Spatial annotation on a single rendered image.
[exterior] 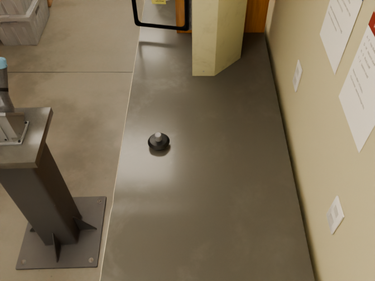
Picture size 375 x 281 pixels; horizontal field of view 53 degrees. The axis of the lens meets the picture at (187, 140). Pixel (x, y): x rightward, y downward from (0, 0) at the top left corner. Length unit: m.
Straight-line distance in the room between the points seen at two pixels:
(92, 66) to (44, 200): 1.81
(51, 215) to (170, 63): 1.02
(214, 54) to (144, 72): 0.37
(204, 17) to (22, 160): 0.97
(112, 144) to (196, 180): 1.47
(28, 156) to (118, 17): 2.72
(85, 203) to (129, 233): 1.23
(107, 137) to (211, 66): 1.31
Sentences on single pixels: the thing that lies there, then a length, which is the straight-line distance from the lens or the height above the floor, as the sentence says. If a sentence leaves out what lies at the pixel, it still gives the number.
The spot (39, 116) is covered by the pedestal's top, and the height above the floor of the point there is 0.94.
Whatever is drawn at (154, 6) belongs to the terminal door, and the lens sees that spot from 2.07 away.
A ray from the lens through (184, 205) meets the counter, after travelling 1.41.
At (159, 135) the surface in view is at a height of 1.01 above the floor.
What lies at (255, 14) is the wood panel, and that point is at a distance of 2.14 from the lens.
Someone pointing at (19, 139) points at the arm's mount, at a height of 0.95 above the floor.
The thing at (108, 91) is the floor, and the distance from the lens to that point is 3.27.
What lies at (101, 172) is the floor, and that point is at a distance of 2.71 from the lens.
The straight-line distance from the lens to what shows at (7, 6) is 3.83.
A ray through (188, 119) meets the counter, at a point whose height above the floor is 0.94.
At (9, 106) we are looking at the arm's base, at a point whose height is 1.10.
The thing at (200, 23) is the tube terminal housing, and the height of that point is 1.24.
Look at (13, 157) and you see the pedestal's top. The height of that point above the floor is 0.94.
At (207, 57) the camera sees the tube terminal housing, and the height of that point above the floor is 1.06.
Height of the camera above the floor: 2.16
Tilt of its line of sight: 50 degrees down
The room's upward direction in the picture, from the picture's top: 1 degrees counter-clockwise
